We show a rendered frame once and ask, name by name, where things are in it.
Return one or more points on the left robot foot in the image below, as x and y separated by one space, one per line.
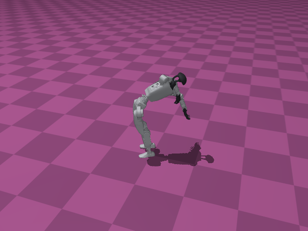
145 155

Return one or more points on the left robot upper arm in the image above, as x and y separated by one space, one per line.
164 79

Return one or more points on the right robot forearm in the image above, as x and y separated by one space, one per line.
182 103

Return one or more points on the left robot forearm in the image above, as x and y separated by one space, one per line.
177 89

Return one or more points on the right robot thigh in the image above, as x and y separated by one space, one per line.
145 124

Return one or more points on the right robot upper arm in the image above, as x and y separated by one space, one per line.
174 94

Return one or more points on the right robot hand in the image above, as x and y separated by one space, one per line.
187 116

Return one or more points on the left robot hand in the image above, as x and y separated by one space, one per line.
177 99

